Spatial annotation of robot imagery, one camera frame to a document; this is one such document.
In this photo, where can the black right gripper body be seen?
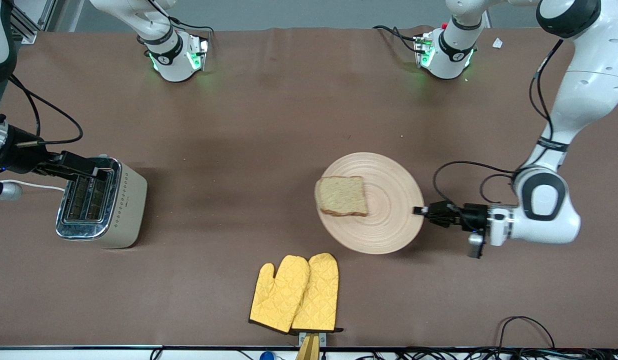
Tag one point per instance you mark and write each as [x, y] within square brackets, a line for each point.
[23, 151]

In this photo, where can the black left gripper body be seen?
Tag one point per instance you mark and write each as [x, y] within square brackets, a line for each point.
[473, 216]

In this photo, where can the beige ribbed round plate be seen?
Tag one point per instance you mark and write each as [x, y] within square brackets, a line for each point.
[384, 210]

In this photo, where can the brown bread slice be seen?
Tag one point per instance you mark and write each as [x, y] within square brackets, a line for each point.
[341, 195]

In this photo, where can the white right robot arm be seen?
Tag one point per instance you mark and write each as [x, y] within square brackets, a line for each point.
[174, 55]

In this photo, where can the chrome and beige toaster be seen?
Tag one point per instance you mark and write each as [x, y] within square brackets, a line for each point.
[124, 210]

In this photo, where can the yellow quilted oven mitt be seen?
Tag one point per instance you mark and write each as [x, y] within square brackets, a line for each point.
[279, 295]
[321, 295]

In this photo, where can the small white paper scrap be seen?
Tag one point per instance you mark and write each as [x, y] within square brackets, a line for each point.
[497, 43]

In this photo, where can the small blue round object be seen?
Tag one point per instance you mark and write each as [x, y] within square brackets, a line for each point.
[266, 356]

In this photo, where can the aluminium frame profile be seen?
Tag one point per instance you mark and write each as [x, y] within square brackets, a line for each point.
[24, 27]

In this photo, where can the grey metal bracket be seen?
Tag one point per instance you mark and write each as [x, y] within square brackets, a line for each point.
[323, 339]

